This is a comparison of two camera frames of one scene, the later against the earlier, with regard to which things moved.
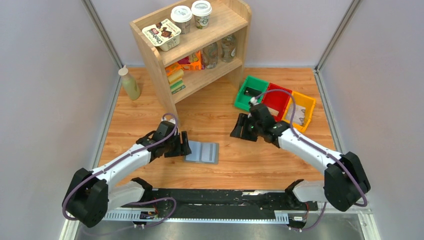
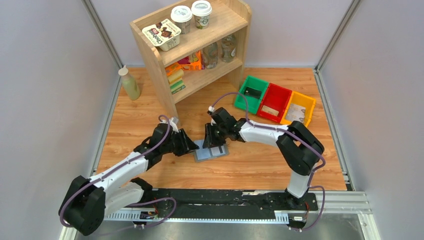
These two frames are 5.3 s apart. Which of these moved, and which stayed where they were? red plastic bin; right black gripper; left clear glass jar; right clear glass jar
Moved: right black gripper
Stayed: red plastic bin; right clear glass jar; left clear glass jar
